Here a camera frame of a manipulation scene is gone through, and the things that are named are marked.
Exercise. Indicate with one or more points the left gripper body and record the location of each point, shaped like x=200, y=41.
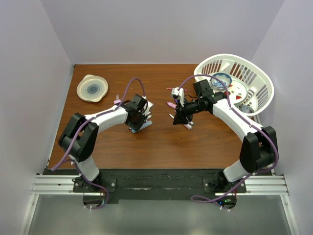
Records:
x=138, y=122

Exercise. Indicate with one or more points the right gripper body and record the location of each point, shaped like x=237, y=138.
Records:
x=192, y=107

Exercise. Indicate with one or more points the light blue highlighter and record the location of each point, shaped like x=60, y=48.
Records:
x=144, y=125

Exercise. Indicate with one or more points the pink highlighter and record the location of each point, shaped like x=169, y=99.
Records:
x=172, y=105

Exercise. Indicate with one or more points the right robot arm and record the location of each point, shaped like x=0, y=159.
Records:
x=259, y=144

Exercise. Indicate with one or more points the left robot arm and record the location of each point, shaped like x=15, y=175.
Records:
x=80, y=134

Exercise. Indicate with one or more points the blue white bowl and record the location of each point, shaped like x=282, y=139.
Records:
x=223, y=78

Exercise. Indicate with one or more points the white fruit pattern plate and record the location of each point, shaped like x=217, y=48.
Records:
x=237, y=92

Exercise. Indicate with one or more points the cream swirl plate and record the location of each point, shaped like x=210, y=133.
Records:
x=92, y=88

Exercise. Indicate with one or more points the grey patterned cup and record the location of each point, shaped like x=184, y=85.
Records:
x=246, y=109

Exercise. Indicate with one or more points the white laundry basket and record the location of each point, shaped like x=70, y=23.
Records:
x=249, y=88

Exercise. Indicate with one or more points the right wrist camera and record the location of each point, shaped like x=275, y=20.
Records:
x=178, y=95

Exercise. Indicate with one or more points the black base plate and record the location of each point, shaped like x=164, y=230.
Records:
x=158, y=184

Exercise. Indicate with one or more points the aluminium rail frame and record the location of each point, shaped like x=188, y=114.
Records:
x=260, y=207

